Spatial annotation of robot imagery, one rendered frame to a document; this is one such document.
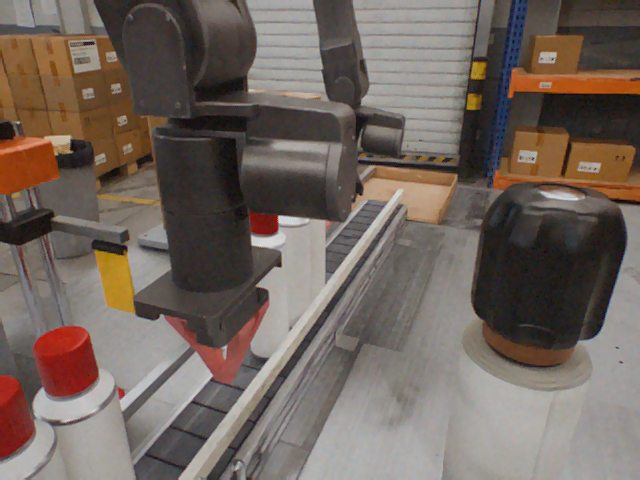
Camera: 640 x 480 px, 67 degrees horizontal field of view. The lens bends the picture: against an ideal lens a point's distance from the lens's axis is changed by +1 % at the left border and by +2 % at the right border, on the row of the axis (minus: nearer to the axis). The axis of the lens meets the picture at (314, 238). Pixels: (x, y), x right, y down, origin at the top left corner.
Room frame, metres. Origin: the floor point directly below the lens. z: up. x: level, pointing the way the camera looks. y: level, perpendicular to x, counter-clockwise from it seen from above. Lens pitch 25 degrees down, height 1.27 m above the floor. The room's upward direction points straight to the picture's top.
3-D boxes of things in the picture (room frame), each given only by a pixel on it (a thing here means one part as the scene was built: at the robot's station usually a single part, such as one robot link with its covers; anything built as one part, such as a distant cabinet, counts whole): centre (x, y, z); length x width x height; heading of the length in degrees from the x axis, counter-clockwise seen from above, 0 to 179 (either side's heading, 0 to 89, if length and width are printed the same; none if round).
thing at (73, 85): (4.25, 2.01, 0.57); 1.20 x 0.85 x 1.14; 166
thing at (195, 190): (0.30, 0.07, 1.19); 0.07 x 0.06 x 0.07; 74
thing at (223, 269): (0.30, 0.07, 1.13); 0.10 x 0.07 x 0.07; 158
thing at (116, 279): (0.32, 0.15, 1.09); 0.03 x 0.01 x 0.06; 68
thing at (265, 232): (0.51, 0.06, 0.98); 0.05 x 0.05 x 0.20
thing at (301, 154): (0.30, 0.03, 1.22); 0.11 x 0.09 x 0.12; 74
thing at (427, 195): (1.24, -0.24, 0.85); 0.30 x 0.26 x 0.04; 158
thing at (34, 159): (0.32, 0.19, 1.05); 0.10 x 0.04 x 0.33; 68
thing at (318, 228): (0.63, 0.01, 0.98); 0.05 x 0.05 x 0.20
